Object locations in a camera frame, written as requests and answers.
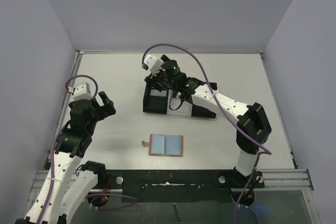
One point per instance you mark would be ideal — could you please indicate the white bin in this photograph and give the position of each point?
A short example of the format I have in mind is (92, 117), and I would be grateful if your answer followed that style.
(178, 108)

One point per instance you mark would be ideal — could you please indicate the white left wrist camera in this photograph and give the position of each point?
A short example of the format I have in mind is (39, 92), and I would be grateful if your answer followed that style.
(82, 91)

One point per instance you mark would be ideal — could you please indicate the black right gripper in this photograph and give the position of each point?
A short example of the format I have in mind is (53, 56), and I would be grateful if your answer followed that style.
(156, 82)

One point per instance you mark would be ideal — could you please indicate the silver card in bin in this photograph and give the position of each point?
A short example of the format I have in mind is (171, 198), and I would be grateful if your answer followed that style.
(157, 93)

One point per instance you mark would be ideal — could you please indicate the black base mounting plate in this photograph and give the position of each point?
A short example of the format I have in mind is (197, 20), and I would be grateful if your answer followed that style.
(168, 195)

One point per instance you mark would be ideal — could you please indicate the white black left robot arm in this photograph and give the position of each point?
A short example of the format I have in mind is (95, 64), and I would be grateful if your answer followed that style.
(58, 200)

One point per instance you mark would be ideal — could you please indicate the tan leather card holder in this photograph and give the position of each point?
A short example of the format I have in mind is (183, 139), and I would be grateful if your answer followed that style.
(165, 145)

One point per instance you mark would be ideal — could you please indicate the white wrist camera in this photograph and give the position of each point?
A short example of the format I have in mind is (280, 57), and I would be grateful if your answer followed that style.
(152, 64)
(82, 91)

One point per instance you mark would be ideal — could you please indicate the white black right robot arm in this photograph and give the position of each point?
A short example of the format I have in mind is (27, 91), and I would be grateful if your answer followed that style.
(251, 122)

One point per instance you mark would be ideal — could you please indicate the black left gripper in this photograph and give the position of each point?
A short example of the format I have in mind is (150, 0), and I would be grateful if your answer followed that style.
(108, 107)

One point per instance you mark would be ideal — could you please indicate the black bin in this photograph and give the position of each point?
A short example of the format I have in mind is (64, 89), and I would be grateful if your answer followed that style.
(200, 111)
(156, 105)

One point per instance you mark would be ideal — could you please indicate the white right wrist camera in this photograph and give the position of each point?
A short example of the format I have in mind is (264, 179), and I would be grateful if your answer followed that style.
(152, 64)

